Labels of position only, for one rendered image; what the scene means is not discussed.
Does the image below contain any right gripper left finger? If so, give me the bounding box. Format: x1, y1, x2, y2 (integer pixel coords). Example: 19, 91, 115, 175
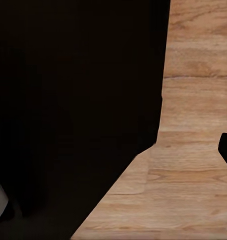
0, 133, 19, 182

